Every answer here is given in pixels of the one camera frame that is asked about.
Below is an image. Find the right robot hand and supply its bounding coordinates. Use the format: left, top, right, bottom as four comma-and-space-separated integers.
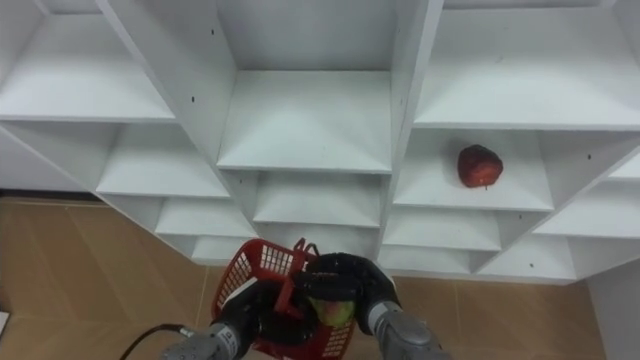
293, 252, 402, 336

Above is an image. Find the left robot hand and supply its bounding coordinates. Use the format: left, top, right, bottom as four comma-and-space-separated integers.
213, 279, 301, 359

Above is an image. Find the white shelf unit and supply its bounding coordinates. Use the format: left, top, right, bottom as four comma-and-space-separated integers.
0, 0, 640, 286

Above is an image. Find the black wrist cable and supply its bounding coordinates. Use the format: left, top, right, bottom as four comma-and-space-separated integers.
118, 323, 196, 360

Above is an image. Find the red plastic basket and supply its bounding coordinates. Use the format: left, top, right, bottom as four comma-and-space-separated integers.
210, 237, 357, 360

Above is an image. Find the red strawberry soft toy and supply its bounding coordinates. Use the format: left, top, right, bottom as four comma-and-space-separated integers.
456, 144, 505, 190

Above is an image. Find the green apple soft toy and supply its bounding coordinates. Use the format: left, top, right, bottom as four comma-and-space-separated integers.
308, 296, 356, 328

